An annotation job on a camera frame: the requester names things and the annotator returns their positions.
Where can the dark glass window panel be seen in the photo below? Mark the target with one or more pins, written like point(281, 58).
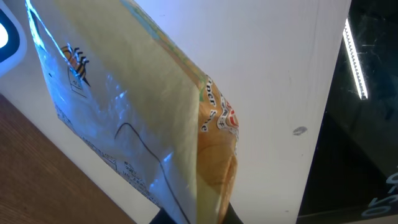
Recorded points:
point(353, 176)

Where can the white barcode scanner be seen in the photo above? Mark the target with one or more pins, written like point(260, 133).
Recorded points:
point(13, 40)

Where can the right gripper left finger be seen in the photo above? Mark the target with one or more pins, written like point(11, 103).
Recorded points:
point(162, 218)

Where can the white blue snack bag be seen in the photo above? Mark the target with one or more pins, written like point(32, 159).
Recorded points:
point(122, 86)

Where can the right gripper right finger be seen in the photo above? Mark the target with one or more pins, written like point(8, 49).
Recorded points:
point(231, 216)

